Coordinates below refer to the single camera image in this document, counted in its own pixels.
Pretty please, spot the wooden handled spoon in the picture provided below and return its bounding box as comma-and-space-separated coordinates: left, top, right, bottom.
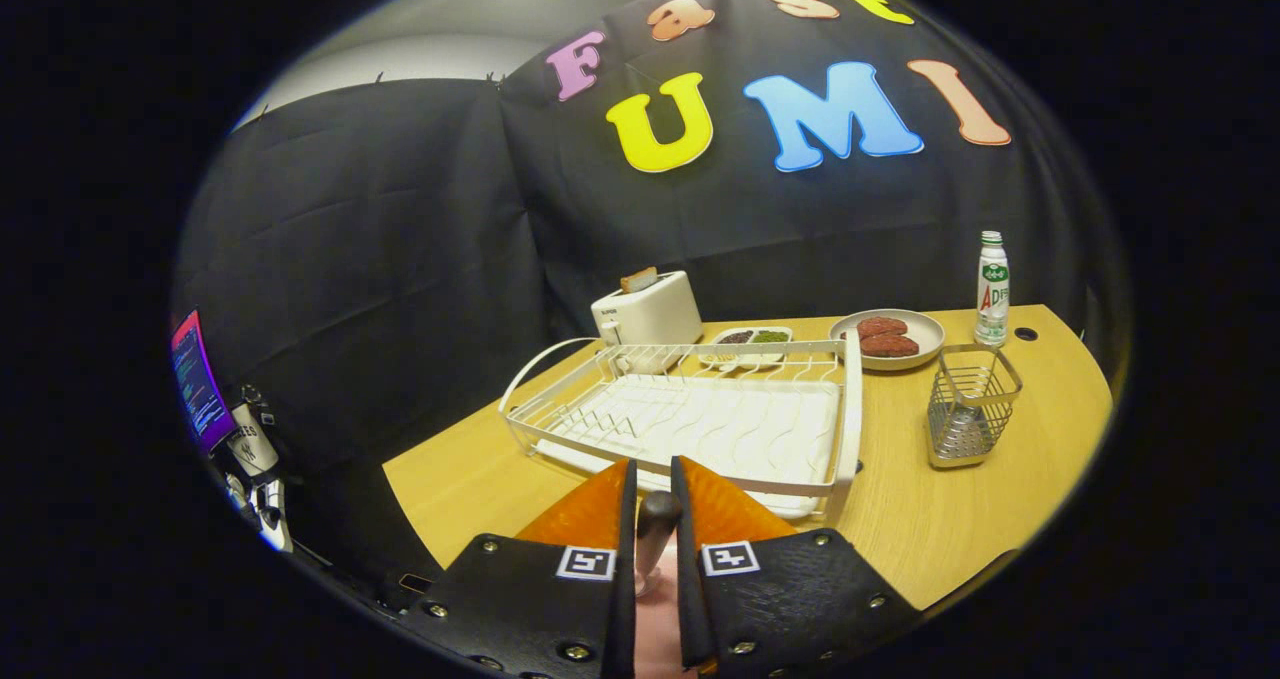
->
635, 491, 683, 596

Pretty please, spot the computer monitor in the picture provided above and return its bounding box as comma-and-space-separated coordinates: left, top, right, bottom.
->
170, 309, 238, 455

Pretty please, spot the white green drink bottle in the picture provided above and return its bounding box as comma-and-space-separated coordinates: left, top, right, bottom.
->
975, 231, 1011, 348

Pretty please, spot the white toaster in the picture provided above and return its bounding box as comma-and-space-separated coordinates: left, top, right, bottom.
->
590, 269, 704, 348

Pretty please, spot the pink plate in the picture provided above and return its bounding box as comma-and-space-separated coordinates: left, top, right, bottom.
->
637, 534, 698, 679

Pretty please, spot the white divided condiment dish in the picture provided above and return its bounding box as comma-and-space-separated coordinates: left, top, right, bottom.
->
700, 326, 793, 370

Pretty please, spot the white labelled cup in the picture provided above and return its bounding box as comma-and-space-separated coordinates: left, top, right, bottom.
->
228, 404, 281, 477

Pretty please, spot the white wire dish rack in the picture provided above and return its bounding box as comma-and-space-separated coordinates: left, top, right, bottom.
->
499, 331, 864, 520

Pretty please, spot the metal wire basket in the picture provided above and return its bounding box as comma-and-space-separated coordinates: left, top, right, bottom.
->
927, 344, 1023, 470

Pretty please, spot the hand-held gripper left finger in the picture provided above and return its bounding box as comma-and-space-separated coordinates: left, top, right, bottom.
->
398, 457, 639, 679

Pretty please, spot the beige plate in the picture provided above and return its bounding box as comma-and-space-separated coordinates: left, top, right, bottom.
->
829, 309, 946, 372

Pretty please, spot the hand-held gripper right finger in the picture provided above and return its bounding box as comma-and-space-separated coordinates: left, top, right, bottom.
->
668, 455, 923, 678

